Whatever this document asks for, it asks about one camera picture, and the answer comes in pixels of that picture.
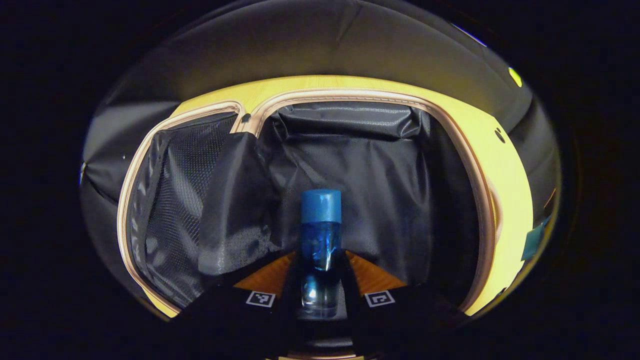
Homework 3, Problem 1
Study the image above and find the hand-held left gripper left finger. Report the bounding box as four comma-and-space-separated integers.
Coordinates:
175, 250, 301, 360

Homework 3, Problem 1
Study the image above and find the pale pink suitcase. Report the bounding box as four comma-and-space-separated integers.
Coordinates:
116, 88, 503, 319

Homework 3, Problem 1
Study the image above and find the blue cone-shaped tube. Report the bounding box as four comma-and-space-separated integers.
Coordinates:
521, 215, 553, 262

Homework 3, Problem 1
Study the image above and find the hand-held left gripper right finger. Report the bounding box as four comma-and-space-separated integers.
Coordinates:
341, 250, 471, 358

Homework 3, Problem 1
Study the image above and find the blue skin care bottle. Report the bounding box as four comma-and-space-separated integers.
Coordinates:
299, 188, 344, 319

